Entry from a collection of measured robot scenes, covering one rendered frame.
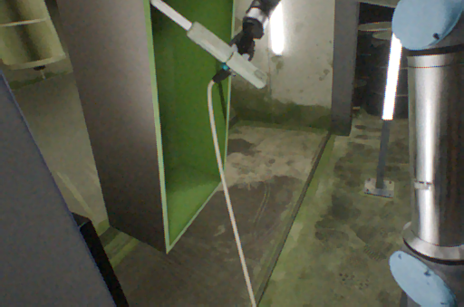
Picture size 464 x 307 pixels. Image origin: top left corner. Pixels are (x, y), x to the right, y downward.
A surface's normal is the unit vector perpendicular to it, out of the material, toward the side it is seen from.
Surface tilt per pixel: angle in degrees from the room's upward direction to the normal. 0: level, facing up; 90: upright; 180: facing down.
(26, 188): 90
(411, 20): 83
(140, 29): 90
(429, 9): 83
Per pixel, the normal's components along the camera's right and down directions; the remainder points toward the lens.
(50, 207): 0.88, 0.11
